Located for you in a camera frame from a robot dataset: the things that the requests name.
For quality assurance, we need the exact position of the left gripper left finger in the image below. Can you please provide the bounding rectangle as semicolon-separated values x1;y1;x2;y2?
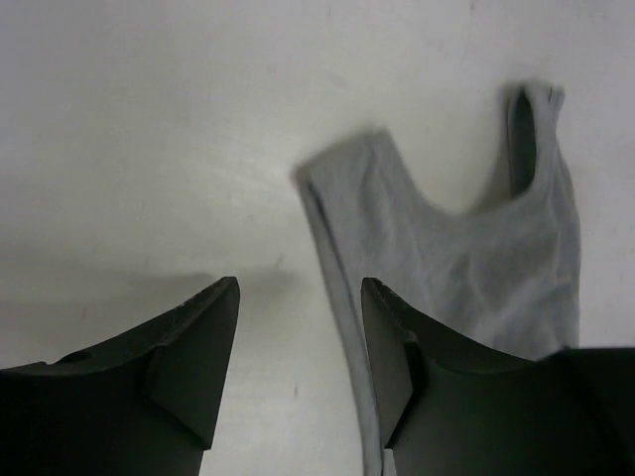
1;277;240;475

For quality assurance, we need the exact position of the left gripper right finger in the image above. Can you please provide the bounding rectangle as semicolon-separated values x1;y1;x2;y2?
361;278;634;475

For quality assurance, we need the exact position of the grey tank top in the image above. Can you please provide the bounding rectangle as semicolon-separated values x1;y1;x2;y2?
297;81;580;475

